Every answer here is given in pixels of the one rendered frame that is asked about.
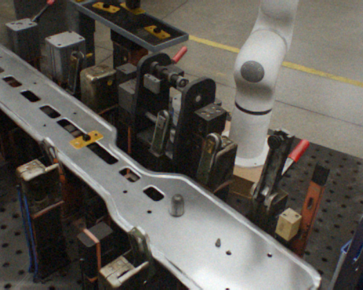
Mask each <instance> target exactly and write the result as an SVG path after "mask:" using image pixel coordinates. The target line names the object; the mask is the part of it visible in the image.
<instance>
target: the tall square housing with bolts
mask: <svg viewBox="0 0 363 290"><path fill-rule="evenodd" d="M45 43H46V54H47V61H48V74H49V75H51V76H52V79H53V81H54V82H55V83H56V84H57V85H58V86H60V87H61V88H63V89H64V90H66V89H67V85H68V74H69V68H70V60H71V53H72V52H76V51H80V52H81V53H83V54H84V66H83V70H84V69H86V49H85V39H84V38H83V37H82V36H80V35H79V34H77V33H76V32H72V31H66V32H63V33H60V34H58V35H53V36H51V37H47V38H45Z"/></svg>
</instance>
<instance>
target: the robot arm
mask: <svg viewBox="0 0 363 290"><path fill-rule="evenodd" d="M299 1H300V0H260V4H259V12H258V15H257V22H256V23H255V25H254V27H253V30H252V32H251V33H250V36H249V37H248V39H247V40H246V41H245V44H244V45H243V46H242V48H241V49H240V51H239V53H238V55H237V57H236V60H235V65H234V82H235V84H236V93H235V97H234V108H233V113H232V120H231V124H230V130H229V131H227V132H224V133H223V134H222V135H225V136H227V137H229V138H231V139H233V140H234V141H235V142H236V143H237V144H238V148H237V152H236V159H235V163H234V165H235V166H238V167H241V168H259V167H261V166H263V165H264V163H265V160H266V156H267V154H268V151H269V146H268V143H267V140H268V138H266V137H267V133H268V129H269V125H270V117H271V114H272V109H273V106H274V101H275V97H276V90H275V82H276V79H277V75H278V72H279V69H280V67H281V65H282V63H283V61H284V59H285V57H286V55H287V52H288V51H289V48H290V45H291V41H292V35H293V30H294V26H295V18H296V14H297V8H298V5H299ZM134 3H135V4H136V5H137V8H139V7H140V0H125V4H126V7H128V8H129V9H131V10H133V4H134Z"/></svg>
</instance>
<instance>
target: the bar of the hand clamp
mask: <svg viewBox="0 0 363 290"><path fill-rule="evenodd" d="M294 137H295V135H294V134H292V133H291V132H289V131H288V130H286V129H284V128H277V129H275V130H274V135H271V136H269V138H268V140H267V143H268V146H269V151H268V154H267V156H266V160H265V163H264V165H263V168H262V172H261V174H260V179H259V183H258V185H257V189H256V191H255V193H254V198H255V199H257V198H259V197H261V193H260V191H261V189H263V188H264V187H265V185H266V183H267V184H269V185H270V188H269V190H268V193H267V195H266V199H265V201H264V203H263V204H265V205H266V206H267V203H268V199H269V197H270V195H271V194H272V193H274V192H276V190H277V187H278V184H279V179H280V177H281V174H282V172H283V168H284V166H285V164H286V160H287V158H288V154H289V151H290V147H291V146H292V142H293V139H294Z"/></svg>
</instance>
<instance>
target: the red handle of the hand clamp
mask: <svg viewBox="0 0 363 290"><path fill-rule="evenodd" d="M308 147H309V141H308V140H307V139H305V140H303V139H301V140H300V142H299V143H298V145H297V146H296V147H295V148H294V149H293V150H292V152H291V153H290V154H289V156H288V159H287V160H286V164H285V166H284V168H283V172H282V174H281V177H280V179H279V181H280V180H281V179H282V178H283V176H284V175H285V174H286V173H287V172H288V170H289V169H290V167H291V166H292V165H293V164H296V163H297V161H298V160H299V158H300V157H301V156H302V155H303V154H304V152H305V151H306V149H307V148H308ZM269 188H270V185H269V184H266V185H265V187H264V188H263V189H261V191H260V193H261V196H263V197H264V198H266V195H267V193H268V190H269Z"/></svg>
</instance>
